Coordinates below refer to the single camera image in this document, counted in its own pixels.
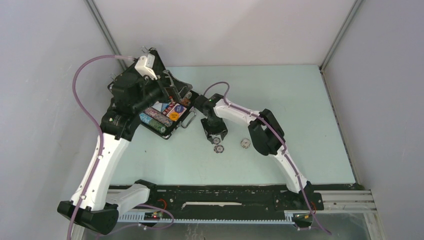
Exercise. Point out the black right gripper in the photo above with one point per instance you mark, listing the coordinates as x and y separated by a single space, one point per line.
209 131

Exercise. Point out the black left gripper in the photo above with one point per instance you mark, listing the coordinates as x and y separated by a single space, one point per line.
175 89

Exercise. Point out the blue white poker chip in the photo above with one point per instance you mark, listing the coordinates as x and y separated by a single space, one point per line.
218 149
216 140

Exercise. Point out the blue card deck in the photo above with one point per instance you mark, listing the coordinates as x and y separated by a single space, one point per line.
160 106

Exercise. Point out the blue small blind button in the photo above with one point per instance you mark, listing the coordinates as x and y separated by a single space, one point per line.
179 109

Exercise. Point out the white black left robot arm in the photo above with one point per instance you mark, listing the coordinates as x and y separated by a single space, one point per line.
89 206

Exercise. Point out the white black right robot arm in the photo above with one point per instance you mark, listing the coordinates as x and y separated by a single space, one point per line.
266 134

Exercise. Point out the red dice row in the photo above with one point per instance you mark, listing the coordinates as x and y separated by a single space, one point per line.
169 108

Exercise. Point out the brown orange chip row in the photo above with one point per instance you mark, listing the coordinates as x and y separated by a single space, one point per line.
186 101

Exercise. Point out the red card deck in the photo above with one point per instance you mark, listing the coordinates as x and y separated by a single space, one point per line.
173 111

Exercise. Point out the yellow big blind button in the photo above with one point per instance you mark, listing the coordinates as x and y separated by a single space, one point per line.
174 116

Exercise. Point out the black aluminium poker case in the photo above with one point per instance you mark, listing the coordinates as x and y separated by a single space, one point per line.
124 126

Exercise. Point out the purple chip row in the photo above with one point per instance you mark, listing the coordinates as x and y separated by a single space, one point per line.
158 116

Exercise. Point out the green blue chip row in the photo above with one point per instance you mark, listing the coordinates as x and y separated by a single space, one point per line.
152 123

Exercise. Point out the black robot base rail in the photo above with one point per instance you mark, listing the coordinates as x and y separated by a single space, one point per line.
232 202

